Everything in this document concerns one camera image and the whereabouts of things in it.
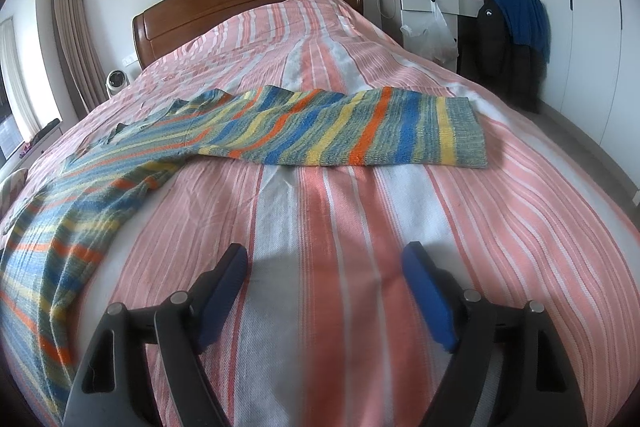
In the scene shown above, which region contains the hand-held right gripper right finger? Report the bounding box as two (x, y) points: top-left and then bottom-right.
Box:
(401, 241), (589, 427)

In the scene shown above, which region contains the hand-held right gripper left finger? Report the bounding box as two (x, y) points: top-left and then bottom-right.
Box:
(60, 243), (249, 427)

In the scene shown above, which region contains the colourful striped knit sweater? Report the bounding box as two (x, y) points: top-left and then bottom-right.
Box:
(0, 85), (489, 403)

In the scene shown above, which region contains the bed with striped pink sheet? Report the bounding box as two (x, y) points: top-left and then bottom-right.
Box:
(0, 0), (640, 427)

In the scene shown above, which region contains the small white fan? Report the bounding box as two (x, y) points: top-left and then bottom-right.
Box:
(103, 71), (132, 100)

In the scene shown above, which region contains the white window bench cabinet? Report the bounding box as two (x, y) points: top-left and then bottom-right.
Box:
(0, 117), (67, 180)

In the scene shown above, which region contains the striped throw pillow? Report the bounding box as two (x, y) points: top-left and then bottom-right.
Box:
(0, 168), (27, 208)

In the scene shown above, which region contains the dark cloth pile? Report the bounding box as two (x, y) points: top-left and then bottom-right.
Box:
(17, 119), (61, 158)

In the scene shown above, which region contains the black jacket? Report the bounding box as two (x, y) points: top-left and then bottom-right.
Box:
(457, 0), (544, 114)

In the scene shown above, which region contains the clear plastic bag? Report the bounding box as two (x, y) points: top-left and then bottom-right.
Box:
(400, 0), (460, 64)

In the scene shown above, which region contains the window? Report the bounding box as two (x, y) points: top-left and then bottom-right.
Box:
(0, 18), (32, 164)

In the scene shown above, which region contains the beige curtain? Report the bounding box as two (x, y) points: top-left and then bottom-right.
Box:
(51, 0), (109, 116)

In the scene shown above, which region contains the blue knit cloth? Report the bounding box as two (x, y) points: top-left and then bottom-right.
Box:
(483, 0), (553, 63)

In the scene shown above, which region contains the white wardrobe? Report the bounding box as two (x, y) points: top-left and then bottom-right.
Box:
(482, 0), (640, 160)

